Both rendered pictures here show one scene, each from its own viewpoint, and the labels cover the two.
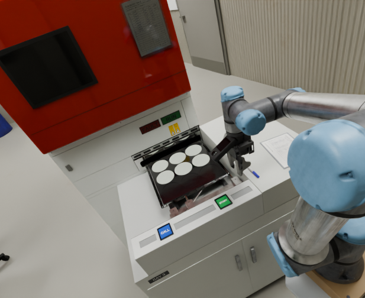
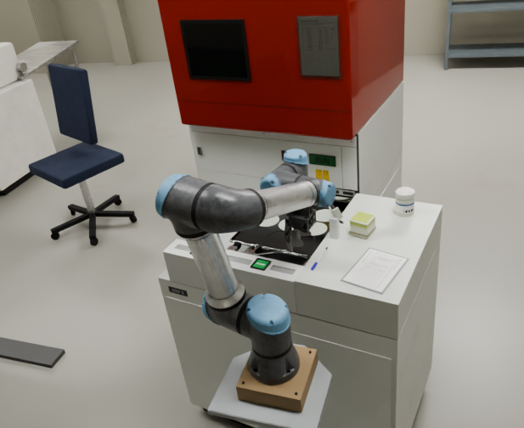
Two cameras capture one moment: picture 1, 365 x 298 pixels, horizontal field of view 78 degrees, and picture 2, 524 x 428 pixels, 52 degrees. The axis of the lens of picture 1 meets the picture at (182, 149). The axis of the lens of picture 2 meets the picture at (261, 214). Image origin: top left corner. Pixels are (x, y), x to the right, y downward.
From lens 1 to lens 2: 128 cm
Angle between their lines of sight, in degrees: 34
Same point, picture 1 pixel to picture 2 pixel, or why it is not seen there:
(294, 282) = (239, 362)
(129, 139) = (267, 157)
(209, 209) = (245, 261)
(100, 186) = not seen: hidden behind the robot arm
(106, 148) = (240, 152)
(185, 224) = not seen: hidden behind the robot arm
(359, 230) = (260, 315)
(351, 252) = (250, 332)
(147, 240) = (183, 247)
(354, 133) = (173, 180)
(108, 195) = not seen: hidden behind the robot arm
